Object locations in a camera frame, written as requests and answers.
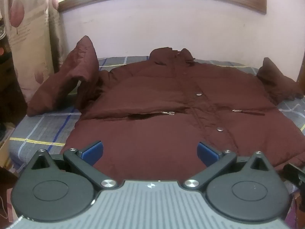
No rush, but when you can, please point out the floral print curtain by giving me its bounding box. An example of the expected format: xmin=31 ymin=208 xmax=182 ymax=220
xmin=0 ymin=0 xmax=65 ymax=101

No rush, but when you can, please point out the maroon puffer jacket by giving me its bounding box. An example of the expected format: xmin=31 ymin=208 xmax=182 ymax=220
xmin=27 ymin=35 xmax=305 ymax=183

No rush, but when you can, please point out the grey plaid bed sheet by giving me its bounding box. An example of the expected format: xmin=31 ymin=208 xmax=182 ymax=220
xmin=9 ymin=56 xmax=305 ymax=172

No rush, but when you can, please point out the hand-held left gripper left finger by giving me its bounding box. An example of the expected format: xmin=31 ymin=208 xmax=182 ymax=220
xmin=30 ymin=140 xmax=119 ymax=189

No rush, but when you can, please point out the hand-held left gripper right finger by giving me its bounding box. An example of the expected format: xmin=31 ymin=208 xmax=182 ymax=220
xmin=182 ymin=141 xmax=275 ymax=189

